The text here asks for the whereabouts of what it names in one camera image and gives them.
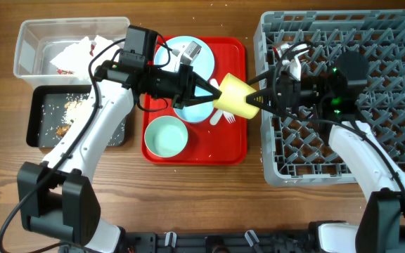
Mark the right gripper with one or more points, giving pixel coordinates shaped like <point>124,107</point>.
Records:
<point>283,89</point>

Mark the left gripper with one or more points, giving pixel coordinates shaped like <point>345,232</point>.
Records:
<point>184,91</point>

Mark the yellow plastic cup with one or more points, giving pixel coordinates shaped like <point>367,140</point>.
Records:
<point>233,97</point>

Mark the green bowl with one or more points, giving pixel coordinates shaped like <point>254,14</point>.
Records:
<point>166,136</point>

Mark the white napkin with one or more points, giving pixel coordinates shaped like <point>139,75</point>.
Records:
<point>99,43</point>

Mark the rice and food leftovers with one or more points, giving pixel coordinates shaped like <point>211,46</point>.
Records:
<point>58,112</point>

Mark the red snack wrapper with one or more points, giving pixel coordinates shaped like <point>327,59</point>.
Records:
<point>74,58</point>

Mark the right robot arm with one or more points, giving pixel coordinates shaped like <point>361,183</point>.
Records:
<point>338,120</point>

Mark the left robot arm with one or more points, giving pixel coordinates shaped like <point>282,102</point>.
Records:
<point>56,196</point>

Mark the grey dishwasher rack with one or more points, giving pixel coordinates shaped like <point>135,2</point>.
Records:
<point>293,153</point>

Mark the light blue plate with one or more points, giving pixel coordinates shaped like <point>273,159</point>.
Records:
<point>202,65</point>

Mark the light blue bowl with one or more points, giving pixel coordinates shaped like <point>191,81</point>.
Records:
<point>195,113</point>

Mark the white plastic spoon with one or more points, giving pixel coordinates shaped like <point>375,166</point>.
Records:
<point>216,117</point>

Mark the white plastic fork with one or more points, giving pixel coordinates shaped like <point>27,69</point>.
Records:
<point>228,116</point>

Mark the red serving tray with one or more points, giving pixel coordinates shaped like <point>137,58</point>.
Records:
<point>224,143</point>

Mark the black plastic tray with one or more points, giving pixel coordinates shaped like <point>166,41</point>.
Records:
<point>35,111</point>

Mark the clear plastic bin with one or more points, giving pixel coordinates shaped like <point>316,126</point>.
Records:
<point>40,41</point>

